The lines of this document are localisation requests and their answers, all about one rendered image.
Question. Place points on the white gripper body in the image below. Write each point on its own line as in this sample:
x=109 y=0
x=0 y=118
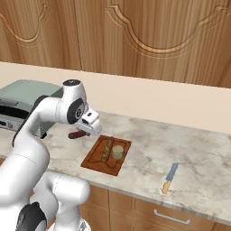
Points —
x=94 y=128

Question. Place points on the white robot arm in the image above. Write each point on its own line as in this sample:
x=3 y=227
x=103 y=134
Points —
x=27 y=162

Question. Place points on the brown sausage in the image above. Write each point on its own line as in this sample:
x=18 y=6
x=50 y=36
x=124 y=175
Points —
x=107 y=149

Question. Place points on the pale round cheese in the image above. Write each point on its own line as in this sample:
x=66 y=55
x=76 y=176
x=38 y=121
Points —
x=117 y=152

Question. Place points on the brown wooden cutting board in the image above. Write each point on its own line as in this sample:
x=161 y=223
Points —
x=96 y=162

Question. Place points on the dark red cylindrical object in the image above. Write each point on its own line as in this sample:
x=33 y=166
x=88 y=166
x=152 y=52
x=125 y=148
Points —
x=75 y=135

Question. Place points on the grey-green toaster oven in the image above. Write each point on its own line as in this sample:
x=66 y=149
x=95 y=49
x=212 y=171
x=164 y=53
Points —
x=24 y=93

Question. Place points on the narrow wooden cupboard front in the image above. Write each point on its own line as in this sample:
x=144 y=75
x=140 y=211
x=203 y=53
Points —
x=97 y=210

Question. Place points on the wooden wall cupboard door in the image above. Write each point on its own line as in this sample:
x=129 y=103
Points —
x=156 y=36
x=36 y=30

